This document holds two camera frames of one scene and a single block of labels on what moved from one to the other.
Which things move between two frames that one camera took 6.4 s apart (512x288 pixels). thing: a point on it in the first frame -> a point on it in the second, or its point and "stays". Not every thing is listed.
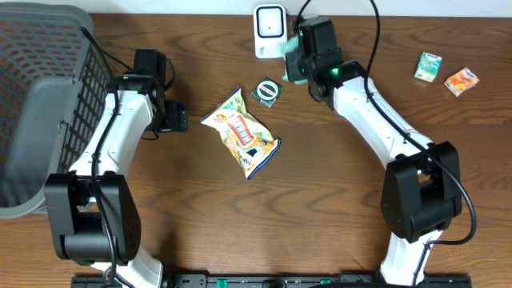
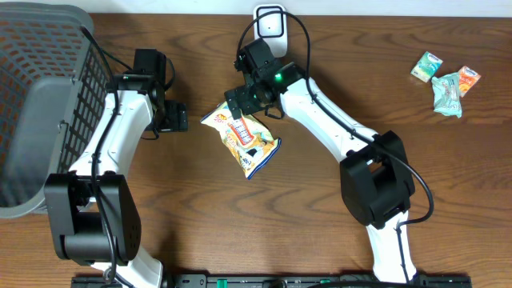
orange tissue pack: x=462 y=81 stays
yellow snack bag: x=249 y=139 stays
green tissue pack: x=428 y=66 stays
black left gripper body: x=176 y=117 stays
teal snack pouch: x=288 y=46 -> x=446 y=94
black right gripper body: x=298 y=64 -> x=248 y=98
